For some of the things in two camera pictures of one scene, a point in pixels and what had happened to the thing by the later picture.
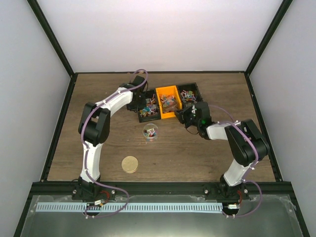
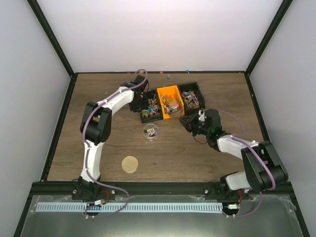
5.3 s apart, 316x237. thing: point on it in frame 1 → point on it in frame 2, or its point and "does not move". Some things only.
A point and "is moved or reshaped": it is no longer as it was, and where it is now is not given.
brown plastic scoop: [170, 107] is moved or reshaped
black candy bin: [189, 93] does not move
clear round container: [150, 131] does not move
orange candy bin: [169, 100] does not move
